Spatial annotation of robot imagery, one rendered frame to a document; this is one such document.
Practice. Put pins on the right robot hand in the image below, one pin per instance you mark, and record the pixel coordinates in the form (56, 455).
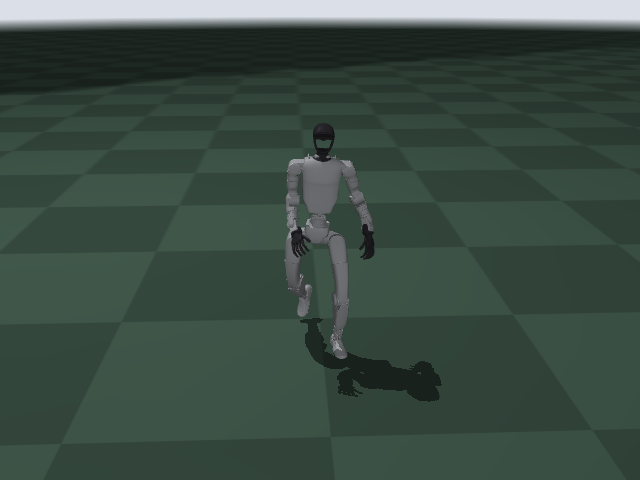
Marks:
(297, 240)

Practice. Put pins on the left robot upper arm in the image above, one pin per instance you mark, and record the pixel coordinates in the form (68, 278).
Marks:
(352, 182)

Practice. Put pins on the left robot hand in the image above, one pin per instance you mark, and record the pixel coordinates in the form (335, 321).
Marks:
(368, 242)

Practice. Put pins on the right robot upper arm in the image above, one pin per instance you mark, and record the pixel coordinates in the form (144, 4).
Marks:
(294, 169)

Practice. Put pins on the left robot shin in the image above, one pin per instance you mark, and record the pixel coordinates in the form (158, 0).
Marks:
(340, 318)

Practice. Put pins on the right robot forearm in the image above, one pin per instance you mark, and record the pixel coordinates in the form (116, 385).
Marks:
(292, 216)

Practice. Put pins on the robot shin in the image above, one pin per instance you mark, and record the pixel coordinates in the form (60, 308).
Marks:
(299, 292)
(340, 318)

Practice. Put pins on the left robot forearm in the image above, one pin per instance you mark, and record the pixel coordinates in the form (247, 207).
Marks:
(364, 214)

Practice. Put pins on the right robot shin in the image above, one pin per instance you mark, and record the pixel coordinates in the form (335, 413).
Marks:
(299, 292)

